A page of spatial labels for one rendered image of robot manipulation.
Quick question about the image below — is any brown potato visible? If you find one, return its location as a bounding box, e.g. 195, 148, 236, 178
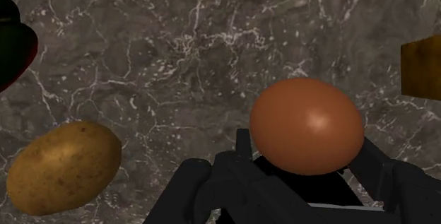
6, 120, 123, 216

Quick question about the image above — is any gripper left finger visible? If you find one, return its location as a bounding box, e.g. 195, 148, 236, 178
143, 128, 312, 224

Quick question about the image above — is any brown egg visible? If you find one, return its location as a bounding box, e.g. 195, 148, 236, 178
249, 77, 365, 176

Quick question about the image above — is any dark red and black bowl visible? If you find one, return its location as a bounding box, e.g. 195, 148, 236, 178
0, 0, 39, 93

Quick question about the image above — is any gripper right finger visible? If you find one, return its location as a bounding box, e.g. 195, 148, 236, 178
348, 136, 441, 224

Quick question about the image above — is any yellow-brown wooden block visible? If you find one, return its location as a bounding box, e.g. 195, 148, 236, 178
400, 35, 441, 101

